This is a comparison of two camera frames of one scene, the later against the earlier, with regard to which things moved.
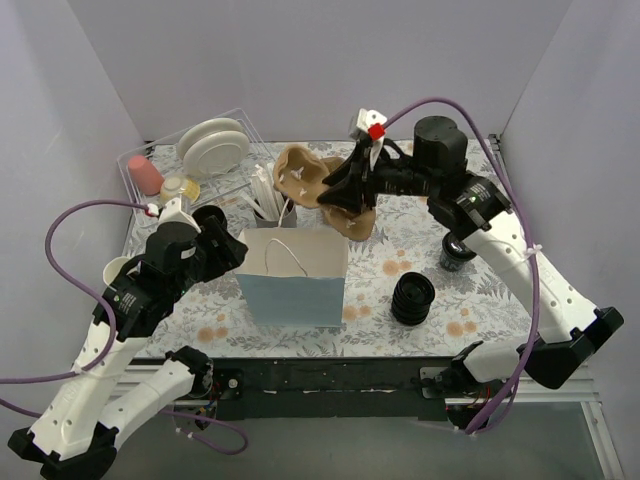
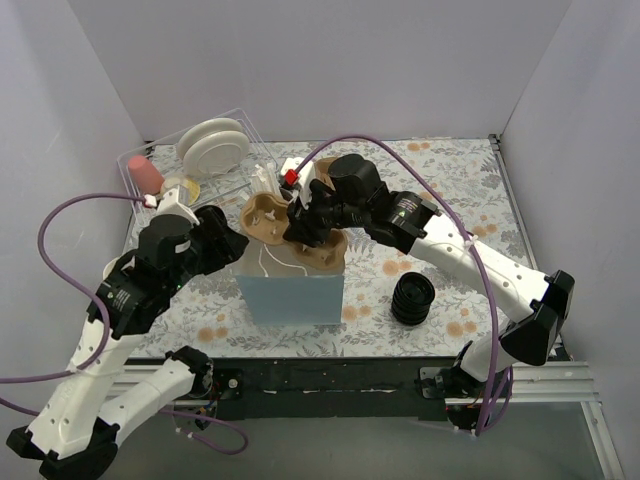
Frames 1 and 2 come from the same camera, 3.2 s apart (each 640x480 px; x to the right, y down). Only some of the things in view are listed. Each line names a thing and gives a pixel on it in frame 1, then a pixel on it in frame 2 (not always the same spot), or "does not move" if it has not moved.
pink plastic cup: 146,176 does not move
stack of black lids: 412,297 does not move
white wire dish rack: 212,162 does not move
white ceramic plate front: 215,153 does not move
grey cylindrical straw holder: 288,220 → 287,194
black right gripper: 367,176 → 304,226
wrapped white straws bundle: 264,198 does not move
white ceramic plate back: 207,126 does not move
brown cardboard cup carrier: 299,174 → 264,216
